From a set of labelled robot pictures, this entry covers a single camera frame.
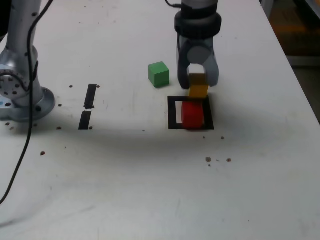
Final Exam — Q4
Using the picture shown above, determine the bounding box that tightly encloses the red cube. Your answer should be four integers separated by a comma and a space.
181, 101, 204, 130

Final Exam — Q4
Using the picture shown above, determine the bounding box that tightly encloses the green cube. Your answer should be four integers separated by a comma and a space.
147, 61, 171, 89

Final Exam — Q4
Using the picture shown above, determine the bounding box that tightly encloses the grey metal post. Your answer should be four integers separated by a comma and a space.
259, 0, 275, 18

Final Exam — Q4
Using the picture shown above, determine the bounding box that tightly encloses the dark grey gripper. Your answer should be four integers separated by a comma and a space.
176, 34, 221, 90

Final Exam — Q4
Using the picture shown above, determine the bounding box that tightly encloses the black tape strip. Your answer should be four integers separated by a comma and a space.
78, 83, 98, 130

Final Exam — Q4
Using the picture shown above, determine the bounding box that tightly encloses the grey metal beam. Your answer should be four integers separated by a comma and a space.
286, 55, 320, 67

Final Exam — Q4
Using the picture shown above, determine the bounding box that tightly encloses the yellow cube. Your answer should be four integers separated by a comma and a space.
187, 73, 210, 99

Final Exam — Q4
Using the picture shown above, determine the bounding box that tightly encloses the black tape square outline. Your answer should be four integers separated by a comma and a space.
167, 95, 215, 131

